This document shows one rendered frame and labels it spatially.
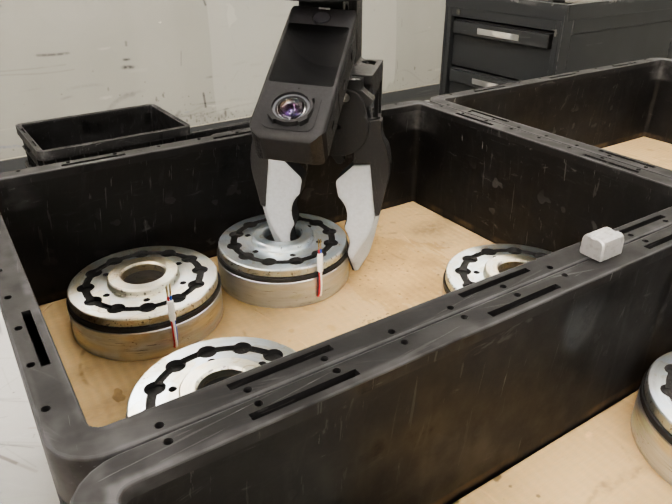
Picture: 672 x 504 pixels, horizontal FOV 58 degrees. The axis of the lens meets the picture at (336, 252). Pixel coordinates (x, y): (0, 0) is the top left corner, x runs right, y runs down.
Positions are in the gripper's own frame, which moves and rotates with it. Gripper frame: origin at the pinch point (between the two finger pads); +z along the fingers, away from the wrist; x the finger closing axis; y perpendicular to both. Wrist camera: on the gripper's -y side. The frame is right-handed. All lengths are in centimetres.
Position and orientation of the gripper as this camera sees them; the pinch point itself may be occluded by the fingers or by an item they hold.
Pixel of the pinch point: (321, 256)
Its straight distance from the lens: 48.0
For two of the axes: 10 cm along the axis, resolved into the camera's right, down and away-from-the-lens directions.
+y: 1.9, -4.6, 8.7
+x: -9.8, -0.9, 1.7
